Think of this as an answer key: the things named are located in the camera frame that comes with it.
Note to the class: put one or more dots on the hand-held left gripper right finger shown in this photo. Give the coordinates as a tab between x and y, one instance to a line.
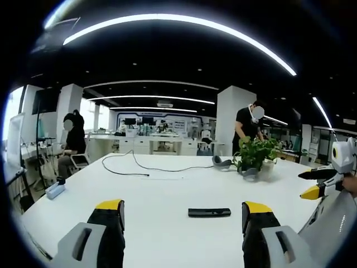
267	237

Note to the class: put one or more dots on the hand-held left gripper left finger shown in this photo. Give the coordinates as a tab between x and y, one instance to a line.
96	237

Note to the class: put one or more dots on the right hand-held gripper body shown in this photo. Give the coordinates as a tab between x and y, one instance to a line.
343	162

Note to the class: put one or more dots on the black remote control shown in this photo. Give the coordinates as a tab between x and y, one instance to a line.
209	212

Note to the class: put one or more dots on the person's right hand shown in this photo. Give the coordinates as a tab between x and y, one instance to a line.
350	184

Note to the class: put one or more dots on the green potted plant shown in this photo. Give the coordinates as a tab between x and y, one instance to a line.
258	156

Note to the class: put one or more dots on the white tissue box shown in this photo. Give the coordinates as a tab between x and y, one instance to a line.
55	191

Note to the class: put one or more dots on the white office chair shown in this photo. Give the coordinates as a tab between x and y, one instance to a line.
81	156

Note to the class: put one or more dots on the white workbench row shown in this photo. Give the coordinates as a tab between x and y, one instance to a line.
145	142

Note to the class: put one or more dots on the white whiteboard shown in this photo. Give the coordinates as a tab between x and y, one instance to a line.
14	139

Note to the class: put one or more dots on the black monitor screen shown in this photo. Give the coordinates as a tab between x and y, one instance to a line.
44	100

